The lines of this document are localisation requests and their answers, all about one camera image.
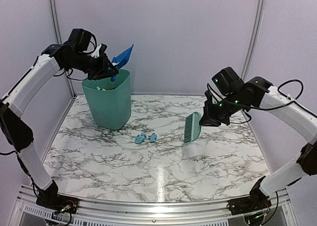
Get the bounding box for green plastic waste bin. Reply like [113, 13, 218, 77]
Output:
[81, 69, 131, 130]

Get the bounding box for paper scraps inside bin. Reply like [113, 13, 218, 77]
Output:
[96, 86, 115, 91]

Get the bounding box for blue plastic dustpan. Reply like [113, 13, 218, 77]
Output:
[111, 45, 134, 71]

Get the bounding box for green hand brush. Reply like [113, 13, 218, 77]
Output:
[184, 112, 202, 143]

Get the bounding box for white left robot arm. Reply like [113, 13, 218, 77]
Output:
[0, 44, 118, 209]

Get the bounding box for light blue white paper scrap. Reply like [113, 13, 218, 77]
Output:
[148, 133, 157, 143]

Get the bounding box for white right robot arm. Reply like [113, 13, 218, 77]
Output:
[193, 73, 317, 210]

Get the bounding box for left aluminium frame post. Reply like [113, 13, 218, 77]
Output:
[48, 0, 76, 98]

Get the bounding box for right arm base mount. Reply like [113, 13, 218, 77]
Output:
[226, 196, 271, 215]

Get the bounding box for right aluminium frame post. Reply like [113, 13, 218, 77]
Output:
[241, 0, 265, 81]

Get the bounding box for aluminium front rail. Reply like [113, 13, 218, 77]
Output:
[8, 185, 298, 226]

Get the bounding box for aluminium frame post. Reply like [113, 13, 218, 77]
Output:
[48, 0, 76, 98]
[241, 0, 265, 81]

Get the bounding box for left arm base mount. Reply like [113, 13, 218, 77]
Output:
[36, 194, 79, 214]

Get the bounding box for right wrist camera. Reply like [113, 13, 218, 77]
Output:
[211, 66, 244, 96]

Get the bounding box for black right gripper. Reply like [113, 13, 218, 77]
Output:
[200, 91, 248, 126]

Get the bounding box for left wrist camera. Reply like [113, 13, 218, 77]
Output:
[67, 28, 93, 52]

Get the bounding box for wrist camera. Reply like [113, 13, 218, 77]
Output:
[67, 28, 93, 52]
[211, 66, 244, 96]

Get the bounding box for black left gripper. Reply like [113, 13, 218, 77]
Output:
[66, 51, 117, 80]

